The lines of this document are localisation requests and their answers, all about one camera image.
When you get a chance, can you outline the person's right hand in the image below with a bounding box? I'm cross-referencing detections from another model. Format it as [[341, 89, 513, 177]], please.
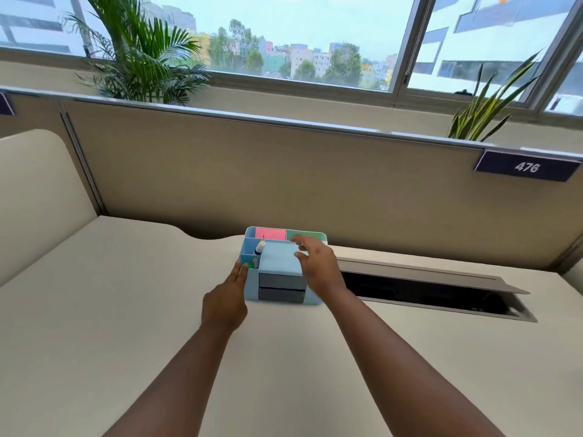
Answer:
[[290, 235, 348, 302]]

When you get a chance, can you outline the green snake plant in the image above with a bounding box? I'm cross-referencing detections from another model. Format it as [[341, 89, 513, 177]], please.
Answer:
[[446, 49, 545, 142]]

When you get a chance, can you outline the green sticky note pad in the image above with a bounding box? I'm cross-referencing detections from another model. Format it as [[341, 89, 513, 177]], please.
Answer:
[[286, 229, 327, 244]]

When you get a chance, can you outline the beige desk partition panel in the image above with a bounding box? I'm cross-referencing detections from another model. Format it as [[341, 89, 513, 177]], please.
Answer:
[[0, 86, 583, 273]]

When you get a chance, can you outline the person's left forearm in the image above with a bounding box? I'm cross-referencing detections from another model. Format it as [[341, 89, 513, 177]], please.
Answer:
[[102, 320, 238, 437]]

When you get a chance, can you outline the gray cable tray flap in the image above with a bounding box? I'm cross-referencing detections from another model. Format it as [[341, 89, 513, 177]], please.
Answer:
[[335, 257, 531, 295]]

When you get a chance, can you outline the light blue desk organizer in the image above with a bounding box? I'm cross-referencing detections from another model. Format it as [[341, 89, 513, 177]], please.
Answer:
[[236, 226, 329, 307]]

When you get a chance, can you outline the black cable tray opening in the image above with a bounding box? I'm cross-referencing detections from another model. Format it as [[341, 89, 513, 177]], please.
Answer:
[[339, 270, 538, 324]]

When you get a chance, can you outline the window with metal frame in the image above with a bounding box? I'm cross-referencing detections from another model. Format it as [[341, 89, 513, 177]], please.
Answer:
[[0, 0, 583, 118]]

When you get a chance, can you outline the beige rounded side divider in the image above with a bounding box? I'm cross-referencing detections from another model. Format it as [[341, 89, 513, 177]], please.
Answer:
[[0, 128, 98, 287]]

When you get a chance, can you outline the person's right forearm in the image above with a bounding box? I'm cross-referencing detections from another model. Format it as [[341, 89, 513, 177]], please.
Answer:
[[318, 288, 504, 437]]

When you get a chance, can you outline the gray organizer drawer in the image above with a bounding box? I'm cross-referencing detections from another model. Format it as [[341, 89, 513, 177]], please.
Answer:
[[259, 273, 306, 290], [258, 287, 306, 304]]

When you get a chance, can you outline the green palm plant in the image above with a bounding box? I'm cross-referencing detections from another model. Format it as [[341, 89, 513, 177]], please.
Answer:
[[61, 0, 211, 106]]

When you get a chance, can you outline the person's left hand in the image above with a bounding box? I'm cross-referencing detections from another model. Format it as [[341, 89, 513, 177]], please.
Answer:
[[200, 260, 249, 334]]

